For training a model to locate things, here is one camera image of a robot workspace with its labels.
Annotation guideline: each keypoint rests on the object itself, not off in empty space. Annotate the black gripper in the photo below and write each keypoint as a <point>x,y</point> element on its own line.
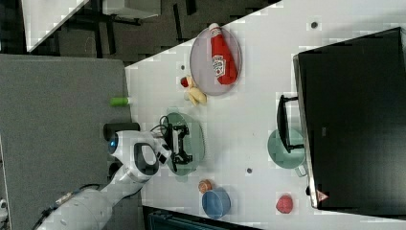
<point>174,137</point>

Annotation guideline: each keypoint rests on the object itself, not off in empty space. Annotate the green oval strainer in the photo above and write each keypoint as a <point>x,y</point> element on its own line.
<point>194,142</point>

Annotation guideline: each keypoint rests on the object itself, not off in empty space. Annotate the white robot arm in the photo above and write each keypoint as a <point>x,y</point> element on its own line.
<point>141,154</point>

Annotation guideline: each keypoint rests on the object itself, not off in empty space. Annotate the toy peeled banana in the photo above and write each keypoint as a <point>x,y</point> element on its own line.
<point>195,95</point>

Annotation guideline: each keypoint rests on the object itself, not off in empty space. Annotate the toy strawberry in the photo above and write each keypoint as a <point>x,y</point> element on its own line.
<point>184,82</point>

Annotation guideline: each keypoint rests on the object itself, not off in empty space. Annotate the toy orange slice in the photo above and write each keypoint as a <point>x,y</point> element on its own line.
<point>204,186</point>

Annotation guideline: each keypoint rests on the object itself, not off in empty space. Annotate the green cylinder object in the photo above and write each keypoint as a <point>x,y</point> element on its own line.
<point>119,101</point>

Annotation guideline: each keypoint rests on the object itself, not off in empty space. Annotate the grey round plate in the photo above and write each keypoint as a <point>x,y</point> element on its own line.
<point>201,63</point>

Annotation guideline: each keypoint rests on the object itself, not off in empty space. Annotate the blue bowl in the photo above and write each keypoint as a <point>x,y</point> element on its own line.
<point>216,203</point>

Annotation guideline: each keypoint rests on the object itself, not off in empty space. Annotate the plush ketchup bottle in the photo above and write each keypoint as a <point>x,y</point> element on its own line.
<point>222,59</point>

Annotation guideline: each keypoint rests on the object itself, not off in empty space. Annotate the black bin with blue edge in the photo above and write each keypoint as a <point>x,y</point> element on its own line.
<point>160,219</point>

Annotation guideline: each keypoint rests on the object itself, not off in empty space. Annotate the green mug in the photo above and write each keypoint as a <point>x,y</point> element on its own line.
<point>292,160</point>

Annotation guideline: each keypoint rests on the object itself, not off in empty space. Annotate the toy red fruit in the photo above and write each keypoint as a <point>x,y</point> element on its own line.
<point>285,204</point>

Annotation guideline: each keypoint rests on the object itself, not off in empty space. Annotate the toaster oven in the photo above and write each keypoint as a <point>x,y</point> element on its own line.
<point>352,102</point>

